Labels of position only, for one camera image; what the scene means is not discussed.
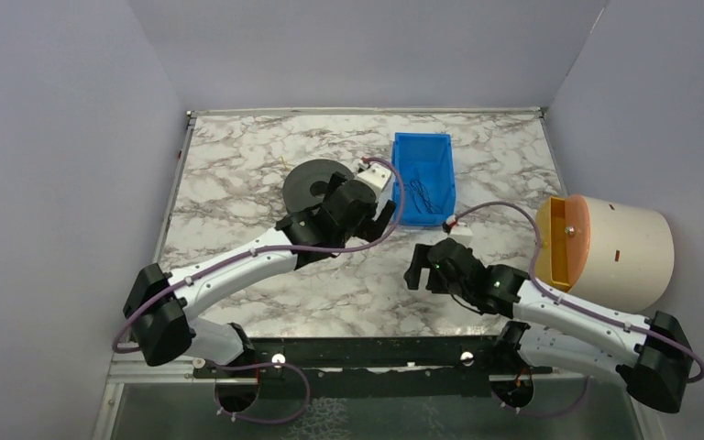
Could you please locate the black cable spool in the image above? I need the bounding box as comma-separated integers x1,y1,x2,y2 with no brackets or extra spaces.
281,159,354,214

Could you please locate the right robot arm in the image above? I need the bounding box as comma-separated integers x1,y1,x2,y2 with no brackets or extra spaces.
403,238,694,413

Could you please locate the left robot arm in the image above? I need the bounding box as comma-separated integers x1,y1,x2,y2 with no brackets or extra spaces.
123,163,399,367

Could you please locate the blue plastic bin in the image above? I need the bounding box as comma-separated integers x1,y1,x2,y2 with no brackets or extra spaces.
391,132,457,227

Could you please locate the white cylindrical container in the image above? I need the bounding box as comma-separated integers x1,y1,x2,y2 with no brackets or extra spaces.
534,194,675,313

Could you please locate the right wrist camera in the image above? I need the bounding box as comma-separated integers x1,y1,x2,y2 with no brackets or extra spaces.
441,215,473,248

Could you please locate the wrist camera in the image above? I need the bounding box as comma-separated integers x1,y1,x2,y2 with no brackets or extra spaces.
441,215,473,248
354,159,392,198

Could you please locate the black cable in bin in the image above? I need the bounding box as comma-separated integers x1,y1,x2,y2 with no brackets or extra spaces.
406,170,441,215

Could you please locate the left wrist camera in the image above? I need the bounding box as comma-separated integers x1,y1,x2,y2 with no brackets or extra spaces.
354,159,392,198

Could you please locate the black front frame rail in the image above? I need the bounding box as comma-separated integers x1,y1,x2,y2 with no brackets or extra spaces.
192,335,528,399

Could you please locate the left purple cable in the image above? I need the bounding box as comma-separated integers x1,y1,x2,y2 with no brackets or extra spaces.
110,156,407,356

